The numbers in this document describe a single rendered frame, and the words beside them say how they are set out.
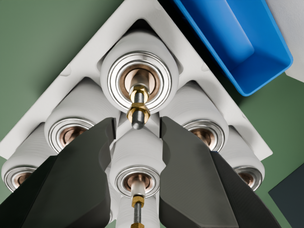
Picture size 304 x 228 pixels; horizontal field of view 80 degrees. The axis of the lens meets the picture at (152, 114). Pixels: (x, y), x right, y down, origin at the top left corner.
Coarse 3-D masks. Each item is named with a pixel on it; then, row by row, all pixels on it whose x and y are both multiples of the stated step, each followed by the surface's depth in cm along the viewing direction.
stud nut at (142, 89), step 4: (136, 88) 18; (140, 88) 18; (144, 88) 18; (132, 92) 18; (136, 92) 18; (140, 92) 18; (144, 92) 18; (132, 96) 18; (144, 96) 18; (148, 96) 18; (132, 100) 18; (144, 100) 18
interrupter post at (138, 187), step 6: (132, 180) 29; (138, 180) 28; (144, 180) 29; (132, 186) 28; (138, 186) 28; (144, 186) 28; (132, 192) 27; (138, 192) 27; (144, 192) 27; (132, 198) 27; (144, 198) 27
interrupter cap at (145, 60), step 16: (112, 64) 20; (128, 64) 20; (144, 64) 20; (160, 64) 20; (112, 80) 21; (128, 80) 21; (160, 80) 21; (112, 96) 22; (128, 96) 22; (160, 96) 22
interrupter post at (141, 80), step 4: (136, 76) 21; (140, 76) 20; (144, 76) 21; (132, 80) 20; (136, 80) 19; (140, 80) 19; (144, 80) 20; (132, 84) 19; (136, 84) 18; (140, 84) 18; (144, 84) 19; (148, 84) 20; (132, 88) 19; (148, 88) 19; (148, 92) 19
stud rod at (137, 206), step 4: (136, 204) 26; (140, 204) 26; (136, 208) 25; (140, 208) 25; (136, 212) 25; (140, 212) 25; (136, 216) 24; (140, 216) 24; (136, 220) 24; (140, 220) 24
